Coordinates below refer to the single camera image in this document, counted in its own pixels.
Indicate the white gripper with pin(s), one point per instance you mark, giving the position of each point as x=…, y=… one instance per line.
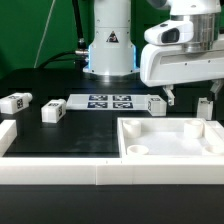
x=170, y=65

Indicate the white square tabletop part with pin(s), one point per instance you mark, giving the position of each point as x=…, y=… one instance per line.
x=169, y=137

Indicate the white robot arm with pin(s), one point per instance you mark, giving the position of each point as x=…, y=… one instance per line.
x=186, y=48

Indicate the marker sheet with tags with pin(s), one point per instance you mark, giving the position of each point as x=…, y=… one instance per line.
x=106, y=102

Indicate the white U-shaped obstacle fence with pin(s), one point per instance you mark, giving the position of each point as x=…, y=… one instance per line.
x=104, y=171

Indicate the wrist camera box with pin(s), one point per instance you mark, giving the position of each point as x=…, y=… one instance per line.
x=170, y=32

